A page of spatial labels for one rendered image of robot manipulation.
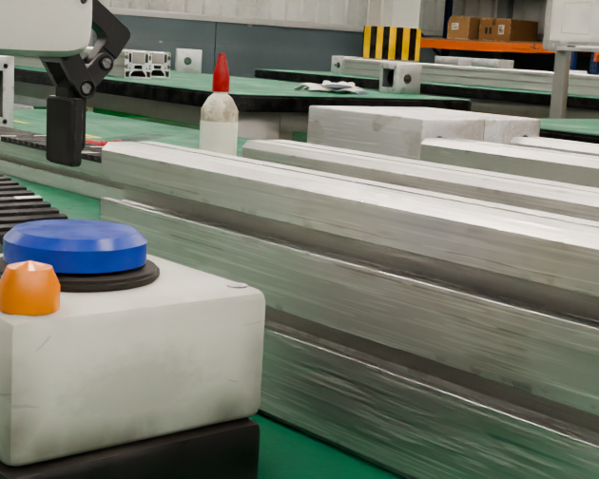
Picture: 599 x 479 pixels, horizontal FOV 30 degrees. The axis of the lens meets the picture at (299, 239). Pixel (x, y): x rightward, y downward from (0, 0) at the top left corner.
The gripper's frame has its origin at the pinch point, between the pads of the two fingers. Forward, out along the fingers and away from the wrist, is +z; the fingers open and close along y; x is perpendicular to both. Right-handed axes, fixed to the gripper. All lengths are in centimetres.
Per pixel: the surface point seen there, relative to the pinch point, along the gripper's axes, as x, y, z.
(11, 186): -1.4, -1.6, 2.6
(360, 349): 34.3, 3.9, 3.1
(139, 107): -234, -161, 15
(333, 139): 12.9, -14.0, -1.5
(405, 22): -541, -593, -29
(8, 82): -74, -37, 0
